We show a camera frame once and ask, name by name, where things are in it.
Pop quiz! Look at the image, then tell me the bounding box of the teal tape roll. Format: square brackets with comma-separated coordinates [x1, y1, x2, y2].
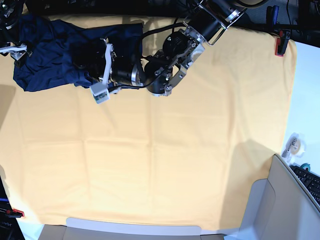
[300, 163, 311, 172]

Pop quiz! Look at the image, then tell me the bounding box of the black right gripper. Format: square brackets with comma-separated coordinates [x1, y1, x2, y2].
[10, 42, 33, 68]

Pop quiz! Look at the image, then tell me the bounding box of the cardboard box right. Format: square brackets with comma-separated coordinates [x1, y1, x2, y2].
[237, 154, 320, 240]

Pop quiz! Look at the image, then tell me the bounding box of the black keyboard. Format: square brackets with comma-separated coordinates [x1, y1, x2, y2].
[290, 165, 320, 204]

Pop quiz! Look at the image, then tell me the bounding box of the yellow table cloth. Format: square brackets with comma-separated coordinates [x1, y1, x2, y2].
[0, 27, 297, 231]

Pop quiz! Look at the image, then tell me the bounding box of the blue long-sleeve T-shirt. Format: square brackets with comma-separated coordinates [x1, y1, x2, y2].
[13, 14, 143, 92]

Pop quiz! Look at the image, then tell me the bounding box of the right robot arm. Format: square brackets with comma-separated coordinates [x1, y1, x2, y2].
[0, 0, 33, 68]

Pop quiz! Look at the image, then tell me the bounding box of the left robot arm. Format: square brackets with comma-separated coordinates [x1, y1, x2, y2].
[72, 0, 265, 103]

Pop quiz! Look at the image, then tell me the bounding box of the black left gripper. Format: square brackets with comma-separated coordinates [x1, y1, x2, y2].
[72, 39, 106, 84]

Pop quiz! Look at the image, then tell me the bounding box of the red clamp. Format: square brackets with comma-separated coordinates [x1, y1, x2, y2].
[5, 209, 25, 218]
[275, 29, 291, 57]

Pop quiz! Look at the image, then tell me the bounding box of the red clamp top right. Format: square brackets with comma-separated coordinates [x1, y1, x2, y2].
[275, 29, 291, 57]

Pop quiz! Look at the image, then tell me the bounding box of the black cable bundle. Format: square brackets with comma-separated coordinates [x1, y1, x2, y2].
[264, 0, 320, 31]

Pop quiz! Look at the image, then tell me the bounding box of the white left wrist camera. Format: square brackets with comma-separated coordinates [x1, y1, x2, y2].
[89, 38, 121, 104]

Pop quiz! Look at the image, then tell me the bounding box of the red clamp bottom left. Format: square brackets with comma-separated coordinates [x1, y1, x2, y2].
[5, 209, 25, 218]

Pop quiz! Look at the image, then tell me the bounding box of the clear tape roll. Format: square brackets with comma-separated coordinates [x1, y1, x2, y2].
[281, 132, 306, 159]

